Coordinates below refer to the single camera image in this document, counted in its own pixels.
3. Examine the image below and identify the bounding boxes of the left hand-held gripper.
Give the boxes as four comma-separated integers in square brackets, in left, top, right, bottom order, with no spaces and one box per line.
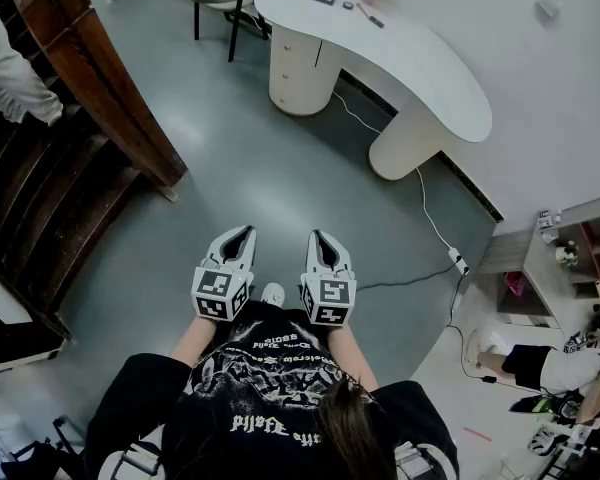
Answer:
[190,225,258,323]

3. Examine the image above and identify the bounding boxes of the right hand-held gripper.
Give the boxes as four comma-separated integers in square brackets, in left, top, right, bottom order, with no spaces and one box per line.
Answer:
[299,228,357,327]

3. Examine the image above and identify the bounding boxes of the white curved desk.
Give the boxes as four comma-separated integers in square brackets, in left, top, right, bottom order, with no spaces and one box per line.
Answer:
[253,0,494,182]

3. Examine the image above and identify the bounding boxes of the person's right forearm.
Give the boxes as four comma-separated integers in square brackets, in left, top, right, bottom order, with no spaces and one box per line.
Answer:
[324,323,380,392]

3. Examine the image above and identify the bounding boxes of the person's left forearm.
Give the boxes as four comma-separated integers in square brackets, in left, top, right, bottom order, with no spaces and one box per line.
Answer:
[170,315,224,369]

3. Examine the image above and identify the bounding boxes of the person's white shoe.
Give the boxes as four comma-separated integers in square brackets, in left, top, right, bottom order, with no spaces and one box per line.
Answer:
[260,282,286,310]

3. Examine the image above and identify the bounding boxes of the white power strip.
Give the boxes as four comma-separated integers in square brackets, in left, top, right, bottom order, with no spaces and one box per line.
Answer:
[447,247,470,275]

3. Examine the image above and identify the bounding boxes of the dark baseboard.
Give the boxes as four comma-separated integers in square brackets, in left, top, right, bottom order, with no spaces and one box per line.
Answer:
[339,67,505,224]

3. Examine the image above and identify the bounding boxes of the pink box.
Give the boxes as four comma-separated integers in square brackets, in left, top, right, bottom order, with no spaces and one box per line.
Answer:
[503,271,529,297]

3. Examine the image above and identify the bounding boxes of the person's black printed t-shirt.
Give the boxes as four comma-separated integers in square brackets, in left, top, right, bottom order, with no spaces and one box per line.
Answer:
[83,300,461,480]

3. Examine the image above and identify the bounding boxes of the grey shelf unit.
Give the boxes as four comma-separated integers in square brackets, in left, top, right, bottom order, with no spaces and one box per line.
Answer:
[474,195,600,329]

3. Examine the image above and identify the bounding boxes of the white flower pot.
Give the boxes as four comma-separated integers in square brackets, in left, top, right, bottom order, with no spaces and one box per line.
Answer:
[554,240,580,269]

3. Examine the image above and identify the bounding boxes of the white power cable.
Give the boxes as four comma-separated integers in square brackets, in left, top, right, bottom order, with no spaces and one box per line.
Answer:
[332,90,456,252]

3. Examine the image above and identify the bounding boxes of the black cable with adapter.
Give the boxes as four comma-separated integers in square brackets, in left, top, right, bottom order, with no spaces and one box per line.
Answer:
[447,272,546,394]

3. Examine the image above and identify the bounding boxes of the grey harness strap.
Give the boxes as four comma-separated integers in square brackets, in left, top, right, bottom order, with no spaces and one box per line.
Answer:
[99,437,161,480]
[394,442,441,480]

